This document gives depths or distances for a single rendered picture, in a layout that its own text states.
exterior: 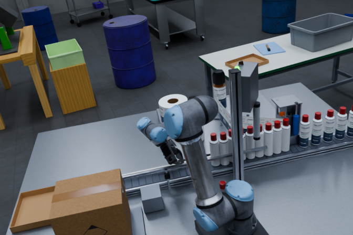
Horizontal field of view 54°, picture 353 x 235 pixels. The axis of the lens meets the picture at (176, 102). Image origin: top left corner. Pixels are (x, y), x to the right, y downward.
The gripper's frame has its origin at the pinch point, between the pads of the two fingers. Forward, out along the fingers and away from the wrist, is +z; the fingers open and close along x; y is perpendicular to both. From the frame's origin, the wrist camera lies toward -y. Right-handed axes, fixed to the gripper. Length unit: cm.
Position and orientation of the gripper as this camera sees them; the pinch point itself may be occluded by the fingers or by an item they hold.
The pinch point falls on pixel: (182, 164)
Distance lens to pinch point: 193.6
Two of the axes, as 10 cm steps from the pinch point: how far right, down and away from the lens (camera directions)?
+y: -1.9, -4.5, 8.8
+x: -7.9, 6.0, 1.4
